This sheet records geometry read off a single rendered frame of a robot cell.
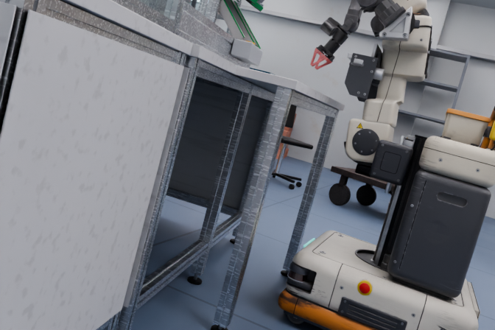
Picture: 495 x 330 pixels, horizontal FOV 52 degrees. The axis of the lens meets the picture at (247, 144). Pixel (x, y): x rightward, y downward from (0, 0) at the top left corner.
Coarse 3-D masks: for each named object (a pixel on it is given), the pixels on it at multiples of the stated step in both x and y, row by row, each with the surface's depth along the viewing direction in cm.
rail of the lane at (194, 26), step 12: (192, 12) 134; (180, 24) 129; (192, 24) 137; (204, 24) 147; (216, 24) 156; (180, 36) 131; (192, 36) 139; (204, 36) 148; (216, 36) 159; (228, 36) 172; (216, 48) 162; (228, 48) 176; (228, 60) 181
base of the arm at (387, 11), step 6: (384, 0) 181; (390, 0) 182; (378, 6) 182; (384, 6) 181; (390, 6) 179; (396, 6) 180; (378, 12) 183; (384, 12) 180; (390, 12) 179; (396, 12) 177; (402, 12) 177; (384, 18) 181; (390, 18) 178; (396, 18) 180; (384, 24) 179
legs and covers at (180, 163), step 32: (192, 64) 125; (192, 96) 280; (224, 96) 277; (256, 96) 268; (192, 128) 281; (224, 128) 277; (256, 128) 273; (160, 160) 127; (192, 160) 281; (224, 160) 198; (256, 160) 270; (160, 192) 128; (192, 192) 282; (224, 192) 202; (224, 224) 235; (192, 256) 181; (128, 288) 130; (160, 288) 153; (128, 320) 132
